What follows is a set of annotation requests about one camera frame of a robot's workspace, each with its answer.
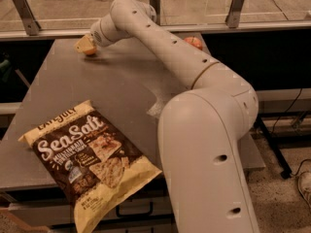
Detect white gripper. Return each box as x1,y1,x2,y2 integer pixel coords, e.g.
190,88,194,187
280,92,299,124
75,15,120,53

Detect orange fruit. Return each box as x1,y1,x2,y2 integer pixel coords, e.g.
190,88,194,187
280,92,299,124
84,48,97,55

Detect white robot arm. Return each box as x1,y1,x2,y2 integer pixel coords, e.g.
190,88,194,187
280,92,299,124
90,0,259,233

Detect brown sea salt chip bag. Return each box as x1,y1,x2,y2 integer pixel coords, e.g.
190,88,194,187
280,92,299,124
17,99,163,233

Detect red apple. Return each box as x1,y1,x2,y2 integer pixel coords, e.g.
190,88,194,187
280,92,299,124
184,36,203,50

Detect grey drawer cabinet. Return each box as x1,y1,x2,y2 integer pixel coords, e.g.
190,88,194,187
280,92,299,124
1,178,178,233

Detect black stand leg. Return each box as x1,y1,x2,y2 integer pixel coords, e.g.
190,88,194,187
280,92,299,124
254,116,293,180

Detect white shoe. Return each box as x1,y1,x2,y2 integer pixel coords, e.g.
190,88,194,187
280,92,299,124
297,172,311,209

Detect left metal rail bracket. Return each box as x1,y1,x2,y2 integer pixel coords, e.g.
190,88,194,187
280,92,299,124
13,0,41,36

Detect metal rail bracket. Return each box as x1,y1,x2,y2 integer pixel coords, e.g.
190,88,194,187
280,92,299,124
149,0,160,24
13,0,41,36
225,0,245,28

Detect middle metal rail bracket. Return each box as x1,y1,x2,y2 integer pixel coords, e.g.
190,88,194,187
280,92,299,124
149,0,160,24

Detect metal horizontal rail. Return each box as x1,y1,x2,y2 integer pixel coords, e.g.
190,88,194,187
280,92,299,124
0,20,311,42

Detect right metal rail bracket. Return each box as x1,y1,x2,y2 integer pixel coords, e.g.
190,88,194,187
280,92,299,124
225,0,245,28

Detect black drawer handle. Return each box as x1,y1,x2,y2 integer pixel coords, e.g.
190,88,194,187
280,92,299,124
116,202,154,217

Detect black floor cable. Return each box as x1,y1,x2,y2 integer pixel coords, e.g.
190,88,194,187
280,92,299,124
267,0,290,21

